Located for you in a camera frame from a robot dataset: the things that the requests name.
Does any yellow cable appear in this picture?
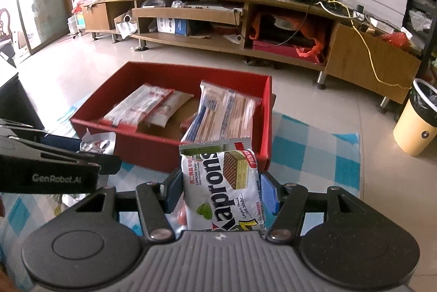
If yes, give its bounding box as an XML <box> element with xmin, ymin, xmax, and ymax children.
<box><xmin>297</xmin><ymin>0</ymin><xmax>414</xmax><ymax>89</ymax></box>

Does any silver foil snack packet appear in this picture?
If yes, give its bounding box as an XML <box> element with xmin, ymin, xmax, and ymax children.
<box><xmin>79</xmin><ymin>129</ymin><xmax>117</xmax><ymax>154</ymax></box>

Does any blue orange striped packet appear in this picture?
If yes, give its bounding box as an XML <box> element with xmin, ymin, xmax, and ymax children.
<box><xmin>180</xmin><ymin>80</ymin><xmax>262</xmax><ymax>144</ymax></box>

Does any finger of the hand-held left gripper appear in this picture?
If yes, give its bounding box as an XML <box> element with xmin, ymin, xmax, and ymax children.
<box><xmin>0</xmin><ymin>118</ymin><xmax>83</xmax><ymax>153</ymax></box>
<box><xmin>20</xmin><ymin>142</ymin><xmax>122</xmax><ymax>176</ymax></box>

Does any wooden TV stand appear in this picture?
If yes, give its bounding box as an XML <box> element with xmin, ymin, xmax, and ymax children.
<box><xmin>80</xmin><ymin>0</ymin><xmax>422</xmax><ymax>104</ymax></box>

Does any open cardboard box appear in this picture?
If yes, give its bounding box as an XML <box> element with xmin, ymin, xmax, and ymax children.
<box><xmin>114</xmin><ymin>12</ymin><xmax>139</xmax><ymax>38</ymax></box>

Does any metal pot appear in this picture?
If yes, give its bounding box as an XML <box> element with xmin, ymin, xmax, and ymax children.
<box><xmin>271</xmin><ymin>15</ymin><xmax>297</xmax><ymax>30</ymax></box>

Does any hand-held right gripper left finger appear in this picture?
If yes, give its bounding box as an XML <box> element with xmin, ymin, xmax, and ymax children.
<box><xmin>73</xmin><ymin>169</ymin><xmax>187</xmax><ymax>242</ymax></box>

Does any black cabinet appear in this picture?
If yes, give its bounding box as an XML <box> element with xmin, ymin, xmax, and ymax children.
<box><xmin>0</xmin><ymin>73</ymin><xmax>45</xmax><ymax>132</ymax></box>

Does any flat red box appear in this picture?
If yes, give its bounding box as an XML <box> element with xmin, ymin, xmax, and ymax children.
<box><xmin>253</xmin><ymin>39</ymin><xmax>321</xmax><ymax>63</ymax></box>

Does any blue checkered tablecloth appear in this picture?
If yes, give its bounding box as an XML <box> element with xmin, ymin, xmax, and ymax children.
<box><xmin>0</xmin><ymin>97</ymin><xmax>361</xmax><ymax>292</ymax></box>

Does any carved wooden chair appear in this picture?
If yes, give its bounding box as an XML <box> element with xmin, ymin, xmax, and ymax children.
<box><xmin>0</xmin><ymin>8</ymin><xmax>14</xmax><ymax>43</ymax></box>

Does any white red snack packet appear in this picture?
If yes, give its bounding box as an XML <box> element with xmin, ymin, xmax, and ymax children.
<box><xmin>99</xmin><ymin>83</ymin><xmax>195</xmax><ymax>129</ymax></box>

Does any white wafer packet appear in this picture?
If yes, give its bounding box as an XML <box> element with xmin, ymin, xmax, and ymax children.
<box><xmin>179</xmin><ymin>138</ymin><xmax>265</xmax><ymax>233</ymax></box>

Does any orange plastic bag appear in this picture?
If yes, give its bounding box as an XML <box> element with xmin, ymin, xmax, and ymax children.
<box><xmin>249</xmin><ymin>13</ymin><xmax>325</xmax><ymax>58</ymax></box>

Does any blue printed box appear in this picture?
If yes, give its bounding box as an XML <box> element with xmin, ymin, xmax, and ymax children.
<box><xmin>157</xmin><ymin>17</ymin><xmax>190</xmax><ymax>36</ymax></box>

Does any yellow trash bin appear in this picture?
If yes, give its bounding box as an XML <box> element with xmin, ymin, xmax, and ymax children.
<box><xmin>392</xmin><ymin>78</ymin><xmax>437</xmax><ymax>157</ymax></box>

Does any small plastic drawer cart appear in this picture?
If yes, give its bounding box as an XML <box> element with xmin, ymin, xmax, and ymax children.
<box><xmin>66</xmin><ymin>13</ymin><xmax>86</xmax><ymax>36</ymax></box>

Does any red plastic bag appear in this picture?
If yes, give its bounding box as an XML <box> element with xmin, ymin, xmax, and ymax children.
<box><xmin>380</xmin><ymin>31</ymin><xmax>410</xmax><ymax>50</ymax></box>

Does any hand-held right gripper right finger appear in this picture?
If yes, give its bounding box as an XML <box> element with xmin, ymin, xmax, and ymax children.
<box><xmin>259</xmin><ymin>172</ymin><xmax>363</xmax><ymax>244</ymax></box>

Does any red cardboard box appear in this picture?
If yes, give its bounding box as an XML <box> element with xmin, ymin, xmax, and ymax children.
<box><xmin>70</xmin><ymin>61</ymin><xmax>276</xmax><ymax>173</ymax></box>

